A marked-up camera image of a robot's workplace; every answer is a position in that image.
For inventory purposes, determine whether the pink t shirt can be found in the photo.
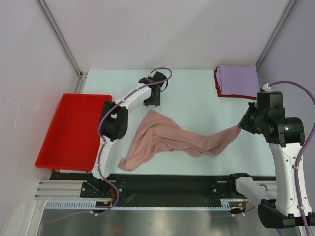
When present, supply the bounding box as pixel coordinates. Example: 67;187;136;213
118;110;241;171

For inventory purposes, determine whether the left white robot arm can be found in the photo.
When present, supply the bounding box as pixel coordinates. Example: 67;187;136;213
88;76;168;197

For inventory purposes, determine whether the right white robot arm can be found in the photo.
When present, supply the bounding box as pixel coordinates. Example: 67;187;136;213
227;102;315;230

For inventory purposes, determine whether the folded lilac t shirt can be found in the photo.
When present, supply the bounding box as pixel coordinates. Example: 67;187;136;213
219;65;259;99

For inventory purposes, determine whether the folded red t shirt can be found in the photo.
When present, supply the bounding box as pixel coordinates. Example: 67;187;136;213
213;67;258;101

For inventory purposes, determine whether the folded orange t shirt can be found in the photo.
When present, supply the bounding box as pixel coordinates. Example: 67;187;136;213
214;67;222;96

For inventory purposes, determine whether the red plastic bin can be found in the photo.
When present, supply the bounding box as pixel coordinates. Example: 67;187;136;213
35;93;112;172

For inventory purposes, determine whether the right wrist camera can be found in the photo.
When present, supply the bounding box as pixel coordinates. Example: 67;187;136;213
256;83;285;118

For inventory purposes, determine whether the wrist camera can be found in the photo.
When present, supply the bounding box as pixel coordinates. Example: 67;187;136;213
256;83;285;118
139;71;168;92

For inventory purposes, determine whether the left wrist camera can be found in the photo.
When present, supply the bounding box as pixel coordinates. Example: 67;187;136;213
139;71;168;92

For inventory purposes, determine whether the white cable duct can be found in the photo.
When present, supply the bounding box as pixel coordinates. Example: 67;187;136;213
45;199;244;211

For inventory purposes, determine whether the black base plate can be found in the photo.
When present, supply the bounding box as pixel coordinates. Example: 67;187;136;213
49;172;276;207

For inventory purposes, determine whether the aluminium frame rail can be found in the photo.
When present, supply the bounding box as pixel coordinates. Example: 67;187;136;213
35;180;83;200

